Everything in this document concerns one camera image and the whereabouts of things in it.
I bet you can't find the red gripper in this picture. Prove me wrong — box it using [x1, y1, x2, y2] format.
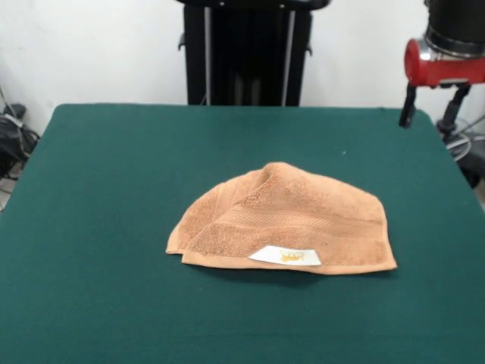
[398, 37, 485, 132]

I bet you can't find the tan terry towel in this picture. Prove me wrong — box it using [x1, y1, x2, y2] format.
[165, 162, 398, 275]

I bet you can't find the dark green table cloth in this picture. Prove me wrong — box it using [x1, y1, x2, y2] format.
[0, 102, 485, 364]

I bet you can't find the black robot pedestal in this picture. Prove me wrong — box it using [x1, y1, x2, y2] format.
[177, 0, 333, 107]

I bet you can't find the black cable tangle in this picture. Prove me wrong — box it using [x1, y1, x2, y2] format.
[0, 102, 41, 180]

